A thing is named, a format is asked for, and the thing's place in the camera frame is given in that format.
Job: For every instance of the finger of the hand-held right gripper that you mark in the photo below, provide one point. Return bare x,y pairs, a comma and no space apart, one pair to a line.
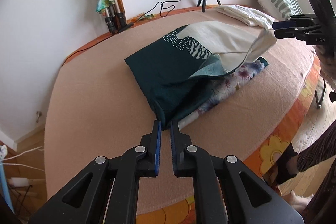
283,25
288,33

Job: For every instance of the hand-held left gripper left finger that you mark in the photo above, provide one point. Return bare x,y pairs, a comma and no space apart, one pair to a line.
158,145

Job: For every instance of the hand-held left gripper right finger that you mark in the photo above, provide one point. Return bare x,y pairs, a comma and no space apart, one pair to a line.
173,150

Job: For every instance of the dark green cream printed t-shirt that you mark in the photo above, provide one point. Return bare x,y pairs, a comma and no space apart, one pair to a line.
157,77

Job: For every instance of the white folded cloth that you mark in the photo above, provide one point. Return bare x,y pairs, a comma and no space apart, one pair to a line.
244,15

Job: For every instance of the person's dark stockinged leg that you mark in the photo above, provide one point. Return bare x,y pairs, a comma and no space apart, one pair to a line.
287,163

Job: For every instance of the person's brown skirt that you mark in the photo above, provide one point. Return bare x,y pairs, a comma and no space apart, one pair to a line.
320,150

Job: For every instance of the metal door stopper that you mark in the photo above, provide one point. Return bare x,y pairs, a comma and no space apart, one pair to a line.
38,116

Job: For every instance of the person's foot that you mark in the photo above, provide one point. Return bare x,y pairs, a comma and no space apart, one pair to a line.
298,201

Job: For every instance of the white power strip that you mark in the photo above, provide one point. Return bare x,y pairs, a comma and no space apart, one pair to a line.
18,182

